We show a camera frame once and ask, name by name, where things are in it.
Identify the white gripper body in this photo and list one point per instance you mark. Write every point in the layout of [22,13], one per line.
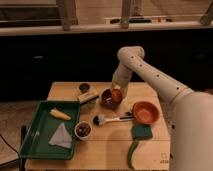
[121,84]

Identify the grey folded cloth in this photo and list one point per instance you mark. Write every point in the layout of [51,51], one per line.
[61,137]

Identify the white handled brush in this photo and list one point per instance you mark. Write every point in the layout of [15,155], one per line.
[101,119]

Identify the white cup with dark contents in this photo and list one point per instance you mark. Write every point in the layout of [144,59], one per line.
[83,130]

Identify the yellow corn cob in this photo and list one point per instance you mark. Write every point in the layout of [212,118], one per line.
[60,115]

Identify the green chili pepper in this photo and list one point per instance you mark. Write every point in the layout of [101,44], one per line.
[131,150]

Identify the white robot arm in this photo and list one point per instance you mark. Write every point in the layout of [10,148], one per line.
[191,146]

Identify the green sponge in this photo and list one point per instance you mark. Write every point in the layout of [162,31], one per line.
[141,132]

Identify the green plastic tray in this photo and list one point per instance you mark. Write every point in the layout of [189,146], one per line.
[43,126]

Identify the dark purple bowl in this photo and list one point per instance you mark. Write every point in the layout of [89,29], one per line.
[106,100]

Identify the wooden block brush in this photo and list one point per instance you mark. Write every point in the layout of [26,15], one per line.
[87,96]

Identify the orange bowl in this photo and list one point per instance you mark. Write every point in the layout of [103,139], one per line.
[145,112]

